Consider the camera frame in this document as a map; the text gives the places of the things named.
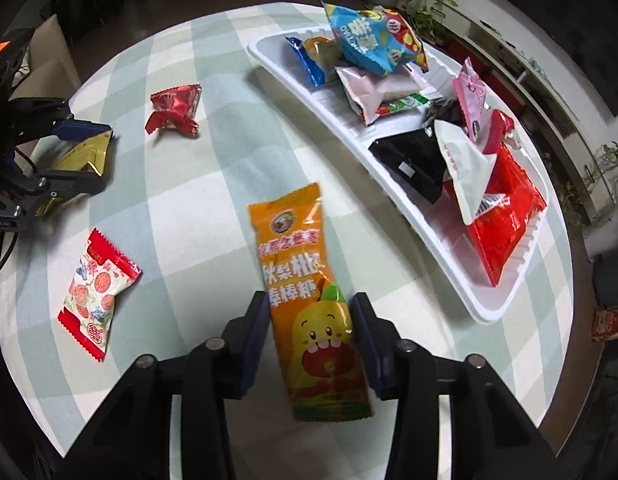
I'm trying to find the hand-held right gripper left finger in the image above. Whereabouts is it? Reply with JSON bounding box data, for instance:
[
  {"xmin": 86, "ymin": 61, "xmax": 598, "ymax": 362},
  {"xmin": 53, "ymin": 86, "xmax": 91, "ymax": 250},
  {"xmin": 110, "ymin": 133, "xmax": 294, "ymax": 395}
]
[{"xmin": 64, "ymin": 291, "xmax": 271, "ymax": 480}]

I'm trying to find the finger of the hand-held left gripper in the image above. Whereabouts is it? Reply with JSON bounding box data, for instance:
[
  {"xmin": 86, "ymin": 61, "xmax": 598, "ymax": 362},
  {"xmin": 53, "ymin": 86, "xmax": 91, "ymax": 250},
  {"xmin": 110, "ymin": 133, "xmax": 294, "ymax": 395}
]
[
  {"xmin": 18, "ymin": 169, "xmax": 106, "ymax": 217},
  {"xmin": 9, "ymin": 97, "xmax": 113, "ymax": 147}
]

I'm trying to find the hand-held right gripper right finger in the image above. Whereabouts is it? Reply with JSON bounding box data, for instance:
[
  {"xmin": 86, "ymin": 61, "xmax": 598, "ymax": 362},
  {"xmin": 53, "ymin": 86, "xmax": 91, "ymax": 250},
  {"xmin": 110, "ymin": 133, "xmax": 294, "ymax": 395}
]
[{"xmin": 350, "ymin": 292, "xmax": 557, "ymax": 480}]

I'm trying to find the gold snack packet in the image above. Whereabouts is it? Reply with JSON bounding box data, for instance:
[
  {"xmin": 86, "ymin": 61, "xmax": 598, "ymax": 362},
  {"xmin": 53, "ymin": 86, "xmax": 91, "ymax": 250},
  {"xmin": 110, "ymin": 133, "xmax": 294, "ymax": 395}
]
[{"xmin": 39, "ymin": 127, "xmax": 115, "ymax": 216}]

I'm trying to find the orange candy packet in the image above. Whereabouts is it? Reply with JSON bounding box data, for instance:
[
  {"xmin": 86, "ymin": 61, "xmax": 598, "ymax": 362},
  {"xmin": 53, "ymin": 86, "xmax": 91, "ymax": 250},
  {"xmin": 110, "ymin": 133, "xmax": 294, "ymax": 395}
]
[{"xmin": 247, "ymin": 182, "xmax": 374, "ymax": 423}]

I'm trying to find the white plastic tray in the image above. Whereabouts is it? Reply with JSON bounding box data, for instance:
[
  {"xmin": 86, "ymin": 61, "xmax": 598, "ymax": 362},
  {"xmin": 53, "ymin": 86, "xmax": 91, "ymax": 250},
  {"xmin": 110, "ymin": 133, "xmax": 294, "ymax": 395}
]
[{"xmin": 247, "ymin": 27, "xmax": 552, "ymax": 323}]

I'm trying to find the black snack packet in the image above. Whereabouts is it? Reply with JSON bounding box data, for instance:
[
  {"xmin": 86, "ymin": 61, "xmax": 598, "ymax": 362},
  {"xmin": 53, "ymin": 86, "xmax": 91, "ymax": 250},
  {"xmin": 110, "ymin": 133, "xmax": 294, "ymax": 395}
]
[{"xmin": 368, "ymin": 127, "xmax": 457, "ymax": 204}]

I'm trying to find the green nut packet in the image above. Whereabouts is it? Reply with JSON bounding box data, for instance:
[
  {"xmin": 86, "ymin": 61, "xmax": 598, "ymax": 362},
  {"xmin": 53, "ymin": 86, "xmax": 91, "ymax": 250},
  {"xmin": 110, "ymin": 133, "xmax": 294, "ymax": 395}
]
[{"xmin": 376, "ymin": 93, "xmax": 431, "ymax": 117}]

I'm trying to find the dark speckled snack packet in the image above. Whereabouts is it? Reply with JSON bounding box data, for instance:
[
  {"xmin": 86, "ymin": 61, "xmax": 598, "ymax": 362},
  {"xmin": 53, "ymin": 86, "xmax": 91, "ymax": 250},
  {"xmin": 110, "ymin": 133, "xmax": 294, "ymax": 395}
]
[{"xmin": 422, "ymin": 98, "xmax": 464, "ymax": 131}]

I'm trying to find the red and white snack packet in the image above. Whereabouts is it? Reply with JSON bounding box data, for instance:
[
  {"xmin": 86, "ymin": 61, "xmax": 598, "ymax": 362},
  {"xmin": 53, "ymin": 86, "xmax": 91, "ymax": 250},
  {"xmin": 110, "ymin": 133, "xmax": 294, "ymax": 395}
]
[{"xmin": 481, "ymin": 109, "xmax": 517, "ymax": 158}]

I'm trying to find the pale pink snack packet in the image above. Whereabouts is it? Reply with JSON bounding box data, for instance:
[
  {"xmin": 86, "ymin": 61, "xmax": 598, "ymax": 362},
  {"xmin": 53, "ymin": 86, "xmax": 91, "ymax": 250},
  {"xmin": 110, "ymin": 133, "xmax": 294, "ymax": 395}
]
[{"xmin": 335, "ymin": 64, "xmax": 425, "ymax": 126}]

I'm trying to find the bright pink snack packet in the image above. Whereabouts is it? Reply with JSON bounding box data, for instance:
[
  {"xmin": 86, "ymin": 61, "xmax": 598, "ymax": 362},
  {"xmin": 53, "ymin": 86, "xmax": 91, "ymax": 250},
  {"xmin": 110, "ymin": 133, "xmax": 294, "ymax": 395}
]
[{"xmin": 452, "ymin": 57, "xmax": 490, "ymax": 140}]

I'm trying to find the blue chips packet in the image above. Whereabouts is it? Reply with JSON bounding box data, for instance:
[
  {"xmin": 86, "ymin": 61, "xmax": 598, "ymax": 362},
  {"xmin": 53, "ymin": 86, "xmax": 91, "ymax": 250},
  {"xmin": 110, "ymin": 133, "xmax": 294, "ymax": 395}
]
[{"xmin": 323, "ymin": 2, "xmax": 430, "ymax": 77}]

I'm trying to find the beige chair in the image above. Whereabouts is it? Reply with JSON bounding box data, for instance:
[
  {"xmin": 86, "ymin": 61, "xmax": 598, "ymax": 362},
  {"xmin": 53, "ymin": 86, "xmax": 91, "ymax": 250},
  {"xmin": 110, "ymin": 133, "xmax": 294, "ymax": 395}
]
[{"xmin": 9, "ymin": 14, "xmax": 82, "ymax": 106}]

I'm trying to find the red foil snack packet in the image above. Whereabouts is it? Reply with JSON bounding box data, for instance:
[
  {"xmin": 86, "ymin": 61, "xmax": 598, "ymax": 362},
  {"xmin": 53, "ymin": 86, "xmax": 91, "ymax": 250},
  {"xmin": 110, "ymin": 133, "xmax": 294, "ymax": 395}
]
[{"xmin": 145, "ymin": 84, "xmax": 202, "ymax": 138}]

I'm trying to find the red-edged flower print packet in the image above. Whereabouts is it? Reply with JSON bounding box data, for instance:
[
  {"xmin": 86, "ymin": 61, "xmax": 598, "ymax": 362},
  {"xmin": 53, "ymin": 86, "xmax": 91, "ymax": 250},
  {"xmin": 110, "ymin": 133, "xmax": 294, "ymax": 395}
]
[{"xmin": 56, "ymin": 227, "xmax": 142, "ymax": 363}]

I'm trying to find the large red snack packet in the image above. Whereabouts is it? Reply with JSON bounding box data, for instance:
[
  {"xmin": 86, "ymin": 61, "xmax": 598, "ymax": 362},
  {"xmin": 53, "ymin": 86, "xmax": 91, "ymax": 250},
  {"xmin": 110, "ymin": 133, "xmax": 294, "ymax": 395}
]
[{"xmin": 441, "ymin": 142, "xmax": 547, "ymax": 287}]

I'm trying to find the red paper bag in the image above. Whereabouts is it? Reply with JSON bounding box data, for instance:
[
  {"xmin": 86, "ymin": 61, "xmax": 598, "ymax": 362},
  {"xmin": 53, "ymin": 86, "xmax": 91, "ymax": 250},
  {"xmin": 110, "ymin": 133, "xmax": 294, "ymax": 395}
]
[{"xmin": 591, "ymin": 307, "xmax": 618, "ymax": 344}]

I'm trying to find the blue pastry snack packet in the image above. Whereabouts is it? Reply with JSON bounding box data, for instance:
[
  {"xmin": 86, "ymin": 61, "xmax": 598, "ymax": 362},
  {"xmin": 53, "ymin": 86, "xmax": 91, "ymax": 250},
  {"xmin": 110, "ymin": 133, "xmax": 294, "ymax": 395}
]
[{"xmin": 284, "ymin": 35, "xmax": 342, "ymax": 86}]

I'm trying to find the blue-grey plant pot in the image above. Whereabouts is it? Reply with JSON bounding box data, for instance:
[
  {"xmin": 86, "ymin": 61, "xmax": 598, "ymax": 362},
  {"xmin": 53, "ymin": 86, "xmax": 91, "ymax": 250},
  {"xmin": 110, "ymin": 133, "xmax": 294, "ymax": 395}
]
[{"xmin": 591, "ymin": 254, "xmax": 618, "ymax": 311}]

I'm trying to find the leafy green plant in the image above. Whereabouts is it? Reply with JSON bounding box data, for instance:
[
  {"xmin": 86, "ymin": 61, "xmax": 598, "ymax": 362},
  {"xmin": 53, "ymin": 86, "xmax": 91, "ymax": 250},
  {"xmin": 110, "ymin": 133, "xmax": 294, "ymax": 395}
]
[{"xmin": 556, "ymin": 141, "xmax": 618, "ymax": 242}]

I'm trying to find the black television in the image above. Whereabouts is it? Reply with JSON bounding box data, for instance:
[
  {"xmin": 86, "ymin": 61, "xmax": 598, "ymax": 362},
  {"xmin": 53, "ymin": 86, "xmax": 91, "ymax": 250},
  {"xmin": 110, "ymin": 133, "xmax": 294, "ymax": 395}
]
[{"xmin": 479, "ymin": 0, "xmax": 618, "ymax": 117}]

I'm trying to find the black cable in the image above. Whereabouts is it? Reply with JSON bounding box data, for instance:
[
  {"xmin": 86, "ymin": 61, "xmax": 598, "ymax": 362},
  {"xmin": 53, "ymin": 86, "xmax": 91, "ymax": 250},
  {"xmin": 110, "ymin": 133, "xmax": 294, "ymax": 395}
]
[{"xmin": 0, "ymin": 232, "xmax": 21, "ymax": 286}]

